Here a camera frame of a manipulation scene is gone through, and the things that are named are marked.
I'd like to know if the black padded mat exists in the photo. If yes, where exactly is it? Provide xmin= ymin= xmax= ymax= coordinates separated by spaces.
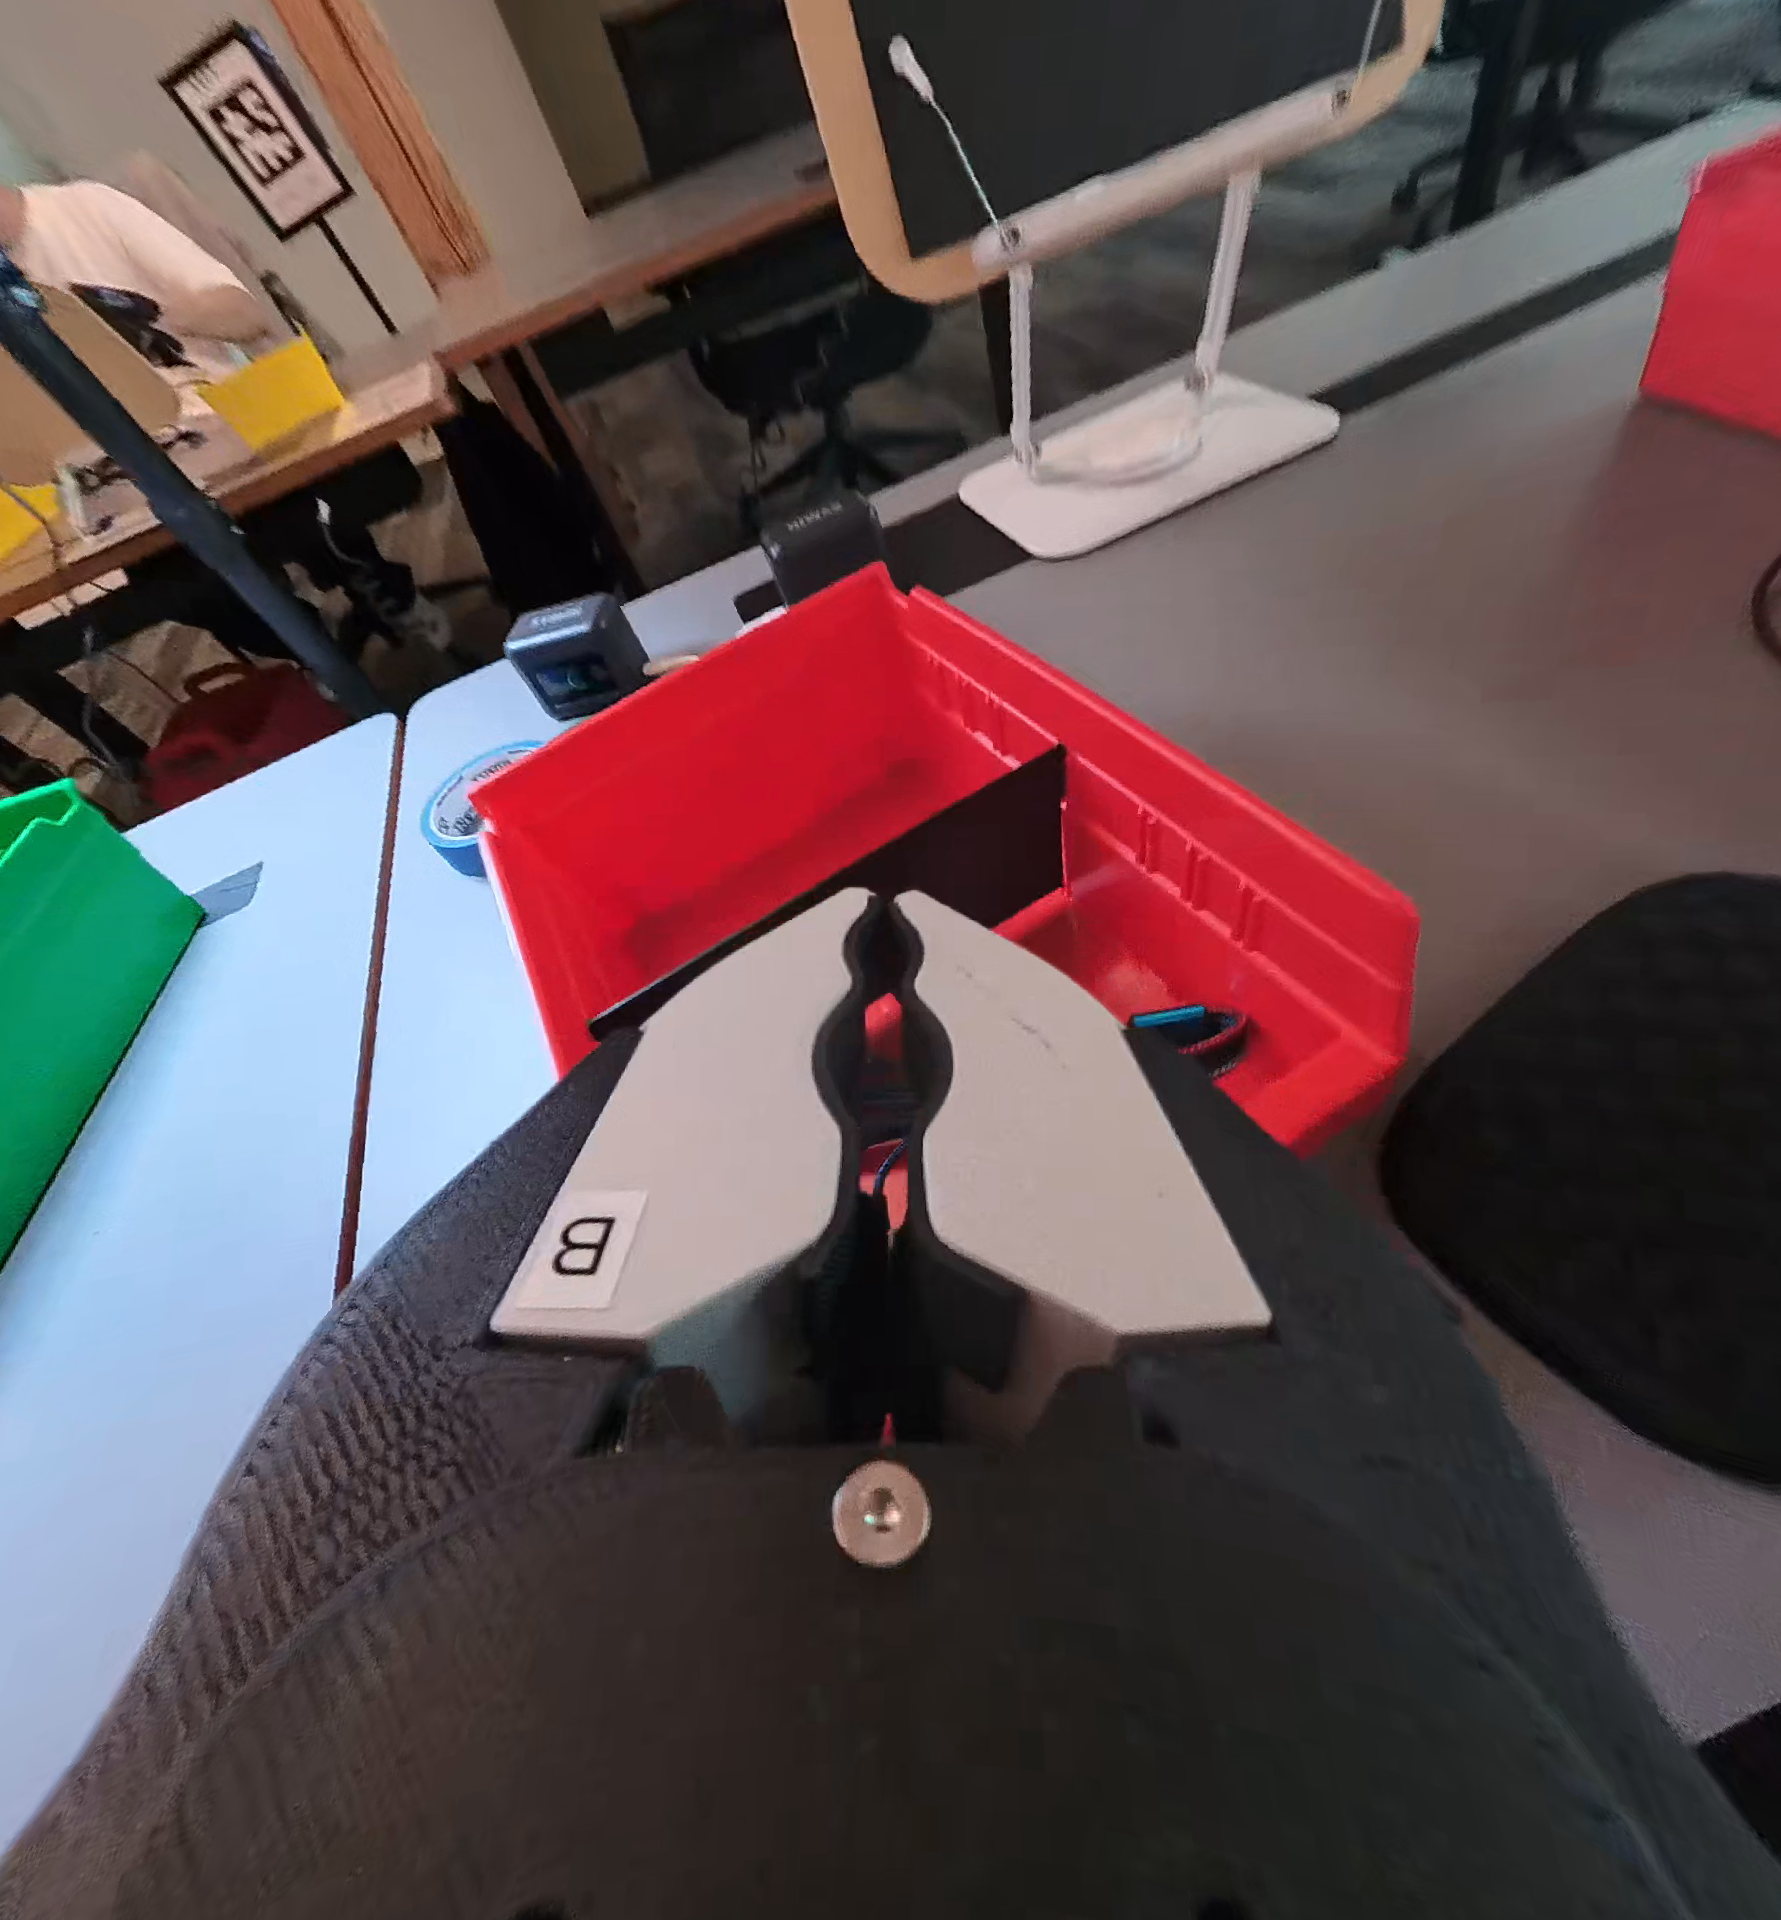
xmin=1376 ymin=875 xmax=1781 ymax=1487

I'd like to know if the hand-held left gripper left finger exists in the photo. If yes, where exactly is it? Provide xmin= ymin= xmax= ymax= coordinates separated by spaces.
xmin=487 ymin=886 xmax=897 ymax=1442

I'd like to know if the red divided plastic bin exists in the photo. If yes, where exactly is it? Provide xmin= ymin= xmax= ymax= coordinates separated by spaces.
xmin=472 ymin=559 xmax=1425 ymax=1153

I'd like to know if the wooden top desk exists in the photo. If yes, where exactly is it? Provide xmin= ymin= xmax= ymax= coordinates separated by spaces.
xmin=433 ymin=126 xmax=847 ymax=381
xmin=0 ymin=355 xmax=459 ymax=722

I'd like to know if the tan cardboard sheet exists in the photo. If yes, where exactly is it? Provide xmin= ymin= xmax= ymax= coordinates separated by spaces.
xmin=0 ymin=282 xmax=183 ymax=485

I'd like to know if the wooden support post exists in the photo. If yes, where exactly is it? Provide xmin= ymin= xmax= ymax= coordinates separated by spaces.
xmin=270 ymin=0 xmax=501 ymax=291

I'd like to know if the blue tape roll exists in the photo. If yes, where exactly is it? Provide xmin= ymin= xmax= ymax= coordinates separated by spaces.
xmin=418 ymin=735 xmax=550 ymax=891

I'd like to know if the black office chair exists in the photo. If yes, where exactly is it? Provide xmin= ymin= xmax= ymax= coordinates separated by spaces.
xmin=685 ymin=295 xmax=973 ymax=531

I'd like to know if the dark grey power cube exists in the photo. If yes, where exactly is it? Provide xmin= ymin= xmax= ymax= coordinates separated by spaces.
xmin=761 ymin=485 xmax=885 ymax=613
xmin=503 ymin=595 xmax=653 ymax=722

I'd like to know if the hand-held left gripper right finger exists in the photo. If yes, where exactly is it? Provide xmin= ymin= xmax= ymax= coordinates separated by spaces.
xmin=885 ymin=891 xmax=1278 ymax=1438

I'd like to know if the white tabletop board stand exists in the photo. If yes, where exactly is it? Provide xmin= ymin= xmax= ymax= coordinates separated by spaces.
xmin=885 ymin=36 xmax=1354 ymax=559

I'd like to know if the black tripod pole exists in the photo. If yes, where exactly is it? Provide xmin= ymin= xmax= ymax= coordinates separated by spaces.
xmin=0 ymin=188 xmax=391 ymax=722

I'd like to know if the green plastic bin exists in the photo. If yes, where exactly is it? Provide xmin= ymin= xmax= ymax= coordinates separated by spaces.
xmin=0 ymin=778 xmax=206 ymax=1338

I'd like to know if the black white marker sign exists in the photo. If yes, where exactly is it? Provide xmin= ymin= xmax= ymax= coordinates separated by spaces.
xmin=160 ymin=19 xmax=359 ymax=246

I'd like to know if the red bag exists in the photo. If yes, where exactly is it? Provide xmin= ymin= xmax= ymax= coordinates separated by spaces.
xmin=141 ymin=665 xmax=359 ymax=809

